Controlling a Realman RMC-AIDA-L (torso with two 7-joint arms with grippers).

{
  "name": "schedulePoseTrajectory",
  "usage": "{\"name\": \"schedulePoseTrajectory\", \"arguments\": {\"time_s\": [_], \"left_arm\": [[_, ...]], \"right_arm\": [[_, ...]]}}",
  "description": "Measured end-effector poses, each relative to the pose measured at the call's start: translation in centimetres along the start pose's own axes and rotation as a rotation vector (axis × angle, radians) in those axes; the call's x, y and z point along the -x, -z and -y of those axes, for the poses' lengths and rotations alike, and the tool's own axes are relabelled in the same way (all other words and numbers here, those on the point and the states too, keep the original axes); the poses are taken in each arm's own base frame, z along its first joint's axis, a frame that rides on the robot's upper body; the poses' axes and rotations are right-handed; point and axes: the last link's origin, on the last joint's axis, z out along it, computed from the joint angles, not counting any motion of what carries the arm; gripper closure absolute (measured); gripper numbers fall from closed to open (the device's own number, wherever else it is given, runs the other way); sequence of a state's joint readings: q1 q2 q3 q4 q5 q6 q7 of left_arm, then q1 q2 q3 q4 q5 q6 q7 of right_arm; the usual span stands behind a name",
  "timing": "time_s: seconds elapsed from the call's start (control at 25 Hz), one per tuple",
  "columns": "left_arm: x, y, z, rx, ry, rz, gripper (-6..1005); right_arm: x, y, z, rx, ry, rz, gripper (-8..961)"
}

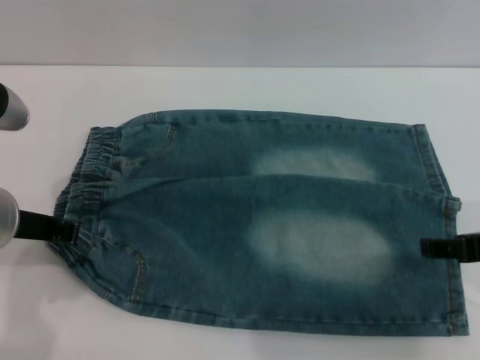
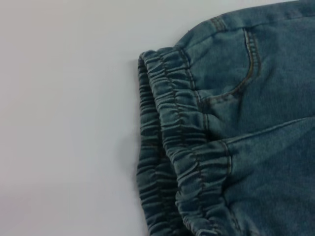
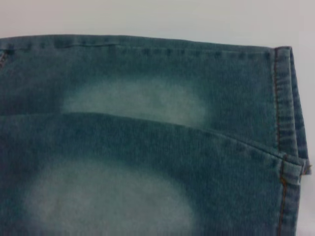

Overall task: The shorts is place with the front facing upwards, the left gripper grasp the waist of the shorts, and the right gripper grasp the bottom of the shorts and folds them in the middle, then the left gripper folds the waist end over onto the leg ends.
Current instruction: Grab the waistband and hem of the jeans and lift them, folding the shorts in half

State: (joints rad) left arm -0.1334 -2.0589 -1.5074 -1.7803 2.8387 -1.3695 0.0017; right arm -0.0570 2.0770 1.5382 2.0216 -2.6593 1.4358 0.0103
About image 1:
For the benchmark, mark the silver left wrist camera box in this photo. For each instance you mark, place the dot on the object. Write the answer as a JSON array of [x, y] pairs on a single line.
[[13, 110]]

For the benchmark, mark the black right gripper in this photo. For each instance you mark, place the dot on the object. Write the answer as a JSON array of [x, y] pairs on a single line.
[[470, 248]]

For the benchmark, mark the blue denim shorts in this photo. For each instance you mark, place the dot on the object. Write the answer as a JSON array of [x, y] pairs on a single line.
[[262, 210]]

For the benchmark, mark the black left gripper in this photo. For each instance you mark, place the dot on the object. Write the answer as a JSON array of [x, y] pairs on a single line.
[[35, 227]]

